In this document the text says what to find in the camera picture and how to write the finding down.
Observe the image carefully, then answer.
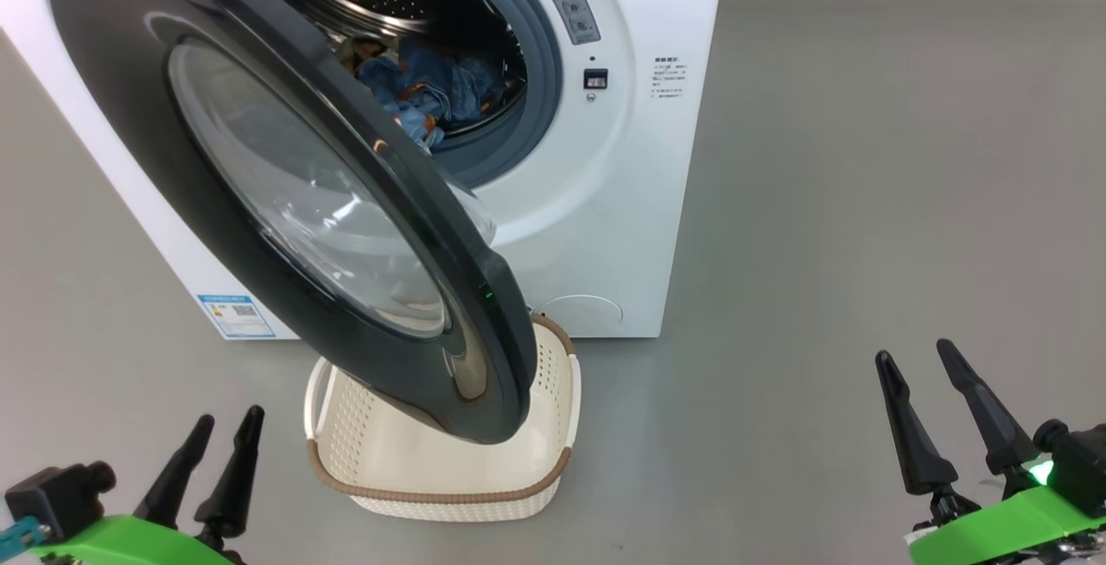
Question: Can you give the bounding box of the cream perforated laundry basket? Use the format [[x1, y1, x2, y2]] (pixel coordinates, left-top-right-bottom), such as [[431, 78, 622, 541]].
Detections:
[[303, 313, 582, 523]]

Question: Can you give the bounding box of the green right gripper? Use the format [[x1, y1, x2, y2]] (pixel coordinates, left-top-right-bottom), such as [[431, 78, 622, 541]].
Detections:
[[874, 339, 1106, 565]]

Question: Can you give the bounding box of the white front-load washing machine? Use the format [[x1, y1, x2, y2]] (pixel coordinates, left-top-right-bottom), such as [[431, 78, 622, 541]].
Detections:
[[0, 0, 729, 341]]

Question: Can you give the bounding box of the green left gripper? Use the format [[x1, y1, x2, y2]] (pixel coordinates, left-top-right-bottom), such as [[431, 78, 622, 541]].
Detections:
[[30, 405, 266, 565]]

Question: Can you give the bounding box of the grey warning label sticker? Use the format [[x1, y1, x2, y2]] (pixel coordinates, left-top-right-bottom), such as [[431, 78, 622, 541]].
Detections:
[[535, 0, 602, 46]]

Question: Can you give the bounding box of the blue energy label sticker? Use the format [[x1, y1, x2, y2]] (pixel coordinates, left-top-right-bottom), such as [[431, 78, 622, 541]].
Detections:
[[196, 293, 276, 340]]

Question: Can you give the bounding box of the round white filter cover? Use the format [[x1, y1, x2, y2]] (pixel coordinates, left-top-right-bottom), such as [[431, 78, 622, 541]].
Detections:
[[531, 294, 624, 338]]

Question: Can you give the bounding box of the washing machine door glass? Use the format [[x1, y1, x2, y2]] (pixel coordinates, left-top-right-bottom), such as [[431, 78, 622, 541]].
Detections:
[[41, 0, 538, 446]]

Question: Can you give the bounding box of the small printed text label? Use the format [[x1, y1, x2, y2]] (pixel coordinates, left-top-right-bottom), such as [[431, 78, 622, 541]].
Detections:
[[652, 55, 690, 101]]

